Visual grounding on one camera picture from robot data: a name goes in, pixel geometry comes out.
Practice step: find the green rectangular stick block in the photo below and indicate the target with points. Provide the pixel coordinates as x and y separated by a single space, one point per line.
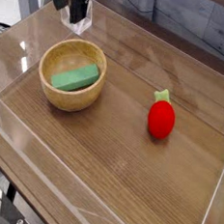
75 79

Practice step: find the clear acrylic tray enclosure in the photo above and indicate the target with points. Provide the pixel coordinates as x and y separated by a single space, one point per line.
101 165

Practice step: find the red plush radish toy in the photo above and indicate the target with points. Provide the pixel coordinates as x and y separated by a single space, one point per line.
161 118

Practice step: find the brown wooden bowl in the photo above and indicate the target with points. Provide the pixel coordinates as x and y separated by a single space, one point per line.
70 55

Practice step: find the black bracket with screw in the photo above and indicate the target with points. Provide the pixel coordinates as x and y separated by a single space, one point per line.
9 213

